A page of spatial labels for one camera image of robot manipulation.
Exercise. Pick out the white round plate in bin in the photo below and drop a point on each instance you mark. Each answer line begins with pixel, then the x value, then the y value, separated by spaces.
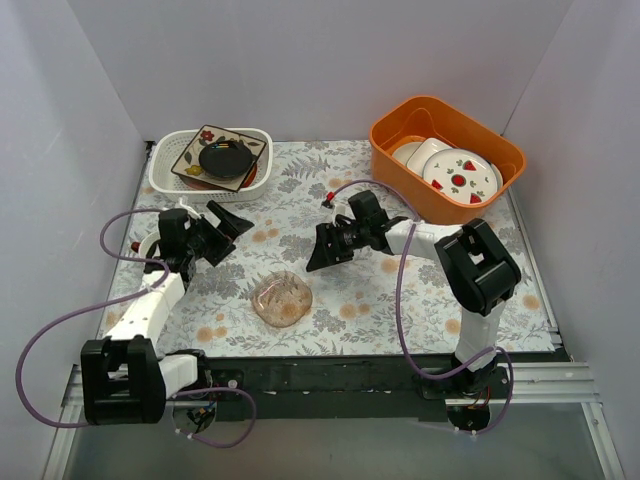
pixel 403 153

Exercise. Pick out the clear pink glass plate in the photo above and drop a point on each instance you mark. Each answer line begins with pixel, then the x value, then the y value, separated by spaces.
pixel 281 299

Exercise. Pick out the white square dish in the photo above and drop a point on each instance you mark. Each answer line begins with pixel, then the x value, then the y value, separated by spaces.
pixel 420 152

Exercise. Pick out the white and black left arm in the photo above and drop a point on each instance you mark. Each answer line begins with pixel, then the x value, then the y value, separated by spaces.
pixel 124 381

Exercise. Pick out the cream square flower plate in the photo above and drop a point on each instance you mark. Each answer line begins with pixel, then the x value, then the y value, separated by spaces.
pixel 187 166

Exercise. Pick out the black bowl with red interior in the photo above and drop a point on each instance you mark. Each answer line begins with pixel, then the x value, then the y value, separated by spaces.
pixel 226 159

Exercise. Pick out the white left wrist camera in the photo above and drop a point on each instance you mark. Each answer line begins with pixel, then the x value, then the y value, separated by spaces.
pixel 182 203

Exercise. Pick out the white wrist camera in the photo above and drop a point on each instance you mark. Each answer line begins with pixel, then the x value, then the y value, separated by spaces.
pixel 182 203
pixel 332 209

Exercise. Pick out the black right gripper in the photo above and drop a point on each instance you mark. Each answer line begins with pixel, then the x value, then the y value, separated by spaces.
pixel 331 245

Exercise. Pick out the white plate with strawberries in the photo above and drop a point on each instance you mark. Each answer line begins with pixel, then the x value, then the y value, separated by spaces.
pixel 462 176

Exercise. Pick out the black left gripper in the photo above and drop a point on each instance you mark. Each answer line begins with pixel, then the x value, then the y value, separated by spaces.
pixel 214 238

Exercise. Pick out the aluminium frame rail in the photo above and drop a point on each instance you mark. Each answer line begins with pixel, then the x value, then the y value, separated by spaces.
pixel 554 429

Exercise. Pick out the red plate with teal flower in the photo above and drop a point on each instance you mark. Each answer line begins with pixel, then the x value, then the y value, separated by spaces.
pixel 250 177

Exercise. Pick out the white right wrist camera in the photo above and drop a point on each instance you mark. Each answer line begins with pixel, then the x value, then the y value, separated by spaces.
pixel 332 209

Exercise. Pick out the white perforated plastic basket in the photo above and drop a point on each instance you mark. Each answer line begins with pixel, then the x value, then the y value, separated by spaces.
pixel 167 151

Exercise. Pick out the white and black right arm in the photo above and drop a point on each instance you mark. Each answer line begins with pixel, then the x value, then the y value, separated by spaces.
pixel 480 272

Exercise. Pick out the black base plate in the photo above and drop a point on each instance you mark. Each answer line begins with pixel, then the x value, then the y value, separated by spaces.
pixel 356 387

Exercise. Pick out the orange plastic bin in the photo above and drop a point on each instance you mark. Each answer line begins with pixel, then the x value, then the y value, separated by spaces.
pixel 424 117

